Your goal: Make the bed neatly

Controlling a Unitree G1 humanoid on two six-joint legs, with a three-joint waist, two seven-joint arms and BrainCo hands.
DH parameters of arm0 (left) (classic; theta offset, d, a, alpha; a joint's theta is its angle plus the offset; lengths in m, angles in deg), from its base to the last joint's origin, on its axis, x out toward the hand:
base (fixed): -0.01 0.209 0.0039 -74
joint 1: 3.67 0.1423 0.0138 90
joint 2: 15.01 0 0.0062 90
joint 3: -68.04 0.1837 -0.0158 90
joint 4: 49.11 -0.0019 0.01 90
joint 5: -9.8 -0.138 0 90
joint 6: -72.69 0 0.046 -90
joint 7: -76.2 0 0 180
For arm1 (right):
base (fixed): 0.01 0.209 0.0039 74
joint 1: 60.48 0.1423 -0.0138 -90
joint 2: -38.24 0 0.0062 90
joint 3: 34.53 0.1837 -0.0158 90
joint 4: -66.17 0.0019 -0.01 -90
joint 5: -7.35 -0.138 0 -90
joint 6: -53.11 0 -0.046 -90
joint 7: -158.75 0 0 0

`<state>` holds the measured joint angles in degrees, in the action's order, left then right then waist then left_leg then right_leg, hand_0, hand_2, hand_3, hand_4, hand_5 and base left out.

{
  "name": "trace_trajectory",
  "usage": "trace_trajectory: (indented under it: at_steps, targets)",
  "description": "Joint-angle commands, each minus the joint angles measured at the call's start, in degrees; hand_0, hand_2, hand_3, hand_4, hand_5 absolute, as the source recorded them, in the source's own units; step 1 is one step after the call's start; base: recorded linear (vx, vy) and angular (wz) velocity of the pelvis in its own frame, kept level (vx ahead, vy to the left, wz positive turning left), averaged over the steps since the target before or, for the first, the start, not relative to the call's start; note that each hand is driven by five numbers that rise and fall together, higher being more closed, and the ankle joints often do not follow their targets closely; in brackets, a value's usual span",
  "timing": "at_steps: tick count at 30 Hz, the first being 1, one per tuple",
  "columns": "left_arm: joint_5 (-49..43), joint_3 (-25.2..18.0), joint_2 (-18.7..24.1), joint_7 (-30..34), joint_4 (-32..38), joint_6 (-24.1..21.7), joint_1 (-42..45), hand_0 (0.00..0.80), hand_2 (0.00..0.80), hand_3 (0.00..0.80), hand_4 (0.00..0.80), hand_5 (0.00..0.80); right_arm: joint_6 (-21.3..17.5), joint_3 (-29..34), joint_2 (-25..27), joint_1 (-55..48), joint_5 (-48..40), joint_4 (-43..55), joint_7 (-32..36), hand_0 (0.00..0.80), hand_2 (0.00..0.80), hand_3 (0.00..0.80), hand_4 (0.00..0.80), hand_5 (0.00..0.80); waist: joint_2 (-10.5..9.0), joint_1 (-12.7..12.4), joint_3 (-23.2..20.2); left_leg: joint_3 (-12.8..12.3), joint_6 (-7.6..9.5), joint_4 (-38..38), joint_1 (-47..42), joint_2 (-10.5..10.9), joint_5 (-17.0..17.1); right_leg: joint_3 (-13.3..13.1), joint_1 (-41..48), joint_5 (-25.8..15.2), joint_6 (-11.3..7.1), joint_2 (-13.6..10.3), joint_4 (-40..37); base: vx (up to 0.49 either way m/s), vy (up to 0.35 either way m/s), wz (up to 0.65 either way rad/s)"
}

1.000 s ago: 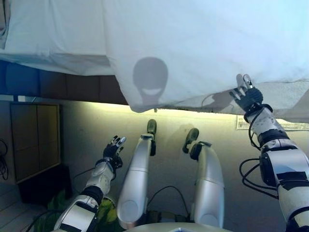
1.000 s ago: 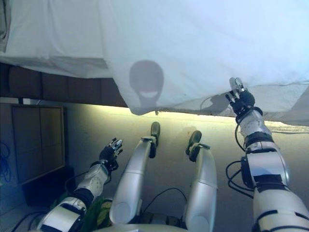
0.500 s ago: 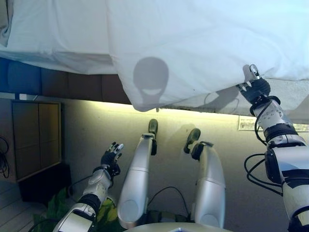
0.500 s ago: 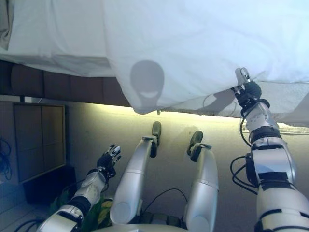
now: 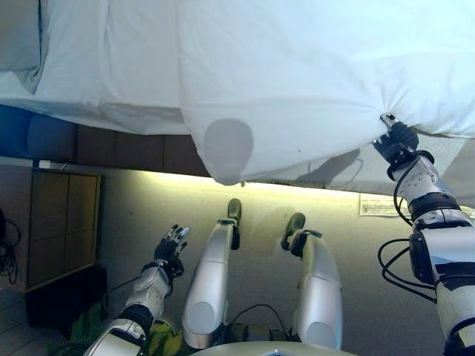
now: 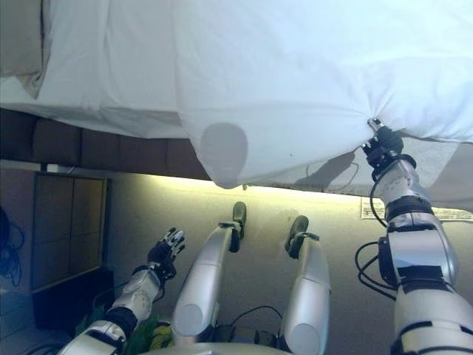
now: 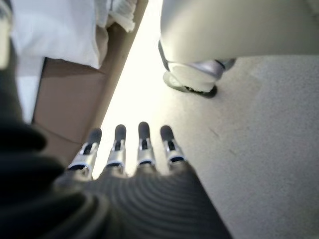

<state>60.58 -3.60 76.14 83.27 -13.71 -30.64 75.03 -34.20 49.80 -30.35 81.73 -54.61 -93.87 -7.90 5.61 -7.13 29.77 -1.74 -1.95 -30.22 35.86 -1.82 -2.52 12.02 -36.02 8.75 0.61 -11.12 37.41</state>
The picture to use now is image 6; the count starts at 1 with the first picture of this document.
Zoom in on silver robot leg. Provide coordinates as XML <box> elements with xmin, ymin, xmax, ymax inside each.
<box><xmin>171</xmin><ymin>220</ymin><xmax>245</xmax><ymax>349</ymax></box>
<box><xmin>279</xmin><ymin>231</ymin><xmax>332</xmax><ymax>355</ymax></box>

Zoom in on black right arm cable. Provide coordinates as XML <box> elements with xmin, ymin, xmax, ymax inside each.
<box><xmin>353</xmin><ymin>162</ymin><xmax>399</xmax><ymax>301</ymax></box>

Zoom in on brown bed frame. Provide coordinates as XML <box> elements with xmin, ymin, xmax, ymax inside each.
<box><xmin>0</xmin><ymin>106</ymin><xmax>220</xmax><ymax>183</ymax></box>

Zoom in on silver robot torso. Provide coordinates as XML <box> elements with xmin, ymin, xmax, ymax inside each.
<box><xmin>140</xmin><ymin>342</ymin><xmax>282</xmax><ymax>355</ymax></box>

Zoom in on white duvet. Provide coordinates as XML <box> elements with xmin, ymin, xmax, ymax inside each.
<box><xmin>38</xmin><ymin>0</ymin><xmax>473</xmax><ymax>190</ymax></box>

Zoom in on beige pillow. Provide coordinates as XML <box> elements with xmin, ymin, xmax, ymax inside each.
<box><xmin>0</xmin><ymin>0</ymin><xmax>52</xmax><ymax>100</ymax></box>

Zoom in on wooden nightstand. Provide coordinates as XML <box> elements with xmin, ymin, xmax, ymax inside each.
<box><xmin>31</xmin><ymin>172</ymin><xmax>115</xmax><ymax>334</ymax></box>

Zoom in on blue tangled cables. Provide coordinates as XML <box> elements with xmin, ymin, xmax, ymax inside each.
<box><xmin>0</xmin><ymin>206</ymin><xmax>24</xmax><ymax>288</ymax></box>

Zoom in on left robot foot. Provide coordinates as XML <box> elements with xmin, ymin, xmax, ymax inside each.
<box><xmin>231</xmin><ymin>201</ymin><xmax>248</xmax><ymax>254</ymax></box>

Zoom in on left silver robot leg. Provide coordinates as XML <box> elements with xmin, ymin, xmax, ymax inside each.
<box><xmin>171</xmin><ymin>220</ymin><xmax>245</xmax><ymax>349</ymax></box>

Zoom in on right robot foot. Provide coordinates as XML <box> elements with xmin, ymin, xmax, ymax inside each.
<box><xmin>284</xmin><ymin>214</ymin><xmax>310</xmax><ymax>260</ymax></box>

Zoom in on green plant leaves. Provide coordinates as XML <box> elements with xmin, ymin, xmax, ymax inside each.
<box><xmin>75</xmin><ymin>302</ymin><xmax>175</xmax><ymax>355</ymax></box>

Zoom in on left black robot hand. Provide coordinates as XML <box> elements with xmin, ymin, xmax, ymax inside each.
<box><xmin>146</xmin><ymin>227</ymin><xmax>186</xmax><ymax>282</ymax></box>

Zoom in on white sheeted mattress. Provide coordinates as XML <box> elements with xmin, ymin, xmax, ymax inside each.
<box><xmin>0</xmin><ymin>75</ymin><xmax>473</xmax><ymax>214</ymax></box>

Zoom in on black waist cables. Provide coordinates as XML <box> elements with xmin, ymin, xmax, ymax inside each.
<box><xmin>212</xmin><ymin>305</ymin><xmax>286</xmax><ymax>349</ymax></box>

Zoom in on right silver robot leg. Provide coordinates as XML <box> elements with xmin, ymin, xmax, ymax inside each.
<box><xmin>279</xmin><ymin>231</ymin><xmax>332</xmax><ymax>355</ymax></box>

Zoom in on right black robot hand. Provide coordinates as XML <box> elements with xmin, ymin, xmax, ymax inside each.
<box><xmin>360</xmin><ymin>117</ymin><xmax>406</xmax><ymax>171</ymax></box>

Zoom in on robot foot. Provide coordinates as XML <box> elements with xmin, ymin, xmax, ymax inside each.
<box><xmin>284</xmin><ymin>214</ymin><xmax>310</xmax><ymax>260</ymax></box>
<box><xmin>231</xmin><ymin>201</ymin><xmax>248</xmax><ymax>254</ymax></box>

